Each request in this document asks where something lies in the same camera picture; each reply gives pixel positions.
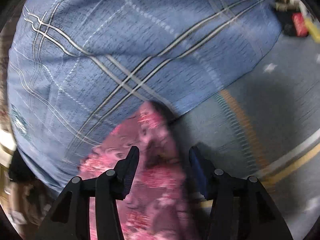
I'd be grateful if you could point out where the pink floral garment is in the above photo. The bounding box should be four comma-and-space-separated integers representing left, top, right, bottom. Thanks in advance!
78, 102, 199, 239

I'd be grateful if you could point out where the grey-blue bed sheet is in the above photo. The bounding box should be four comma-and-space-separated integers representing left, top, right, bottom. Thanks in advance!
172, 35, 319, 239

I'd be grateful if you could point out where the blue plaid quilt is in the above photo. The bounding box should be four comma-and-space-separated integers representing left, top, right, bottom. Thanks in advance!
7, 0, 280, 192

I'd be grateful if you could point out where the small dark red-label bottle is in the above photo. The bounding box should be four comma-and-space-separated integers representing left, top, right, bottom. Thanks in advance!
274, 11, 309, 37

